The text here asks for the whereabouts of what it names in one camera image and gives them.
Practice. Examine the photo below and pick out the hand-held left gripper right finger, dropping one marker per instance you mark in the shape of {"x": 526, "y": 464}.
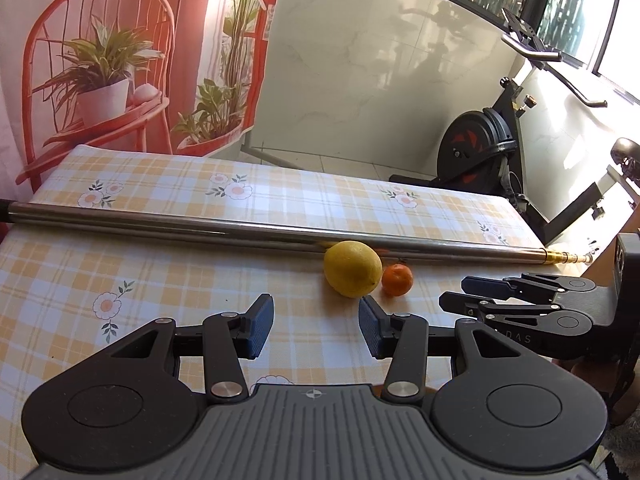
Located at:
{"x": 372, "y": 327}

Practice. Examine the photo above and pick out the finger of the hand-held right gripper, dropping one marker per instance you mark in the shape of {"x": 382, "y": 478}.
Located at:
{"x": 520, "y": 316}
{"x": 487, "y": 286}

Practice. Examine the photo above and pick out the grey metal backdrop stand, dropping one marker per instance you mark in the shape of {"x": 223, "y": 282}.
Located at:
{"x": 270, "y": 156}

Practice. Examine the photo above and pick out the black exercise bike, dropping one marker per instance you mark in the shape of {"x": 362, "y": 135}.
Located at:
{"x": 470, "y": 140}

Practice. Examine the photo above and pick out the glass window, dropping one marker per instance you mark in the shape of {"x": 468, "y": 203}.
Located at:
{"x": 565, "y": 0}

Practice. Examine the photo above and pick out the yellow lemon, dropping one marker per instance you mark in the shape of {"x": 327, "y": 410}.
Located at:
{"x": 352, "y": 269}

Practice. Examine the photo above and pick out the printed room backdrop cloth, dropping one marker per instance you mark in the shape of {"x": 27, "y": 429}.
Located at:
{"x": 200, "y": 35}

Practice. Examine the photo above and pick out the small mandarin orange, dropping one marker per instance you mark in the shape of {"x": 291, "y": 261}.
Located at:
{"x": 397, "y": 279}

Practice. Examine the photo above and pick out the long silver metal pole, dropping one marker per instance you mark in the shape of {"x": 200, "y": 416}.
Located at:
{"x": 200, "y": 222}

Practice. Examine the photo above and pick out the orange plaid floral tablecloth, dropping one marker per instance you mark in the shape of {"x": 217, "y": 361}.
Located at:
{"x": 150, "y": 270}

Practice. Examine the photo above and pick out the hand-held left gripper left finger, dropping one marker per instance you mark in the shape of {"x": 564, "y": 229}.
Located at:
{"x": 260, "y": 327}

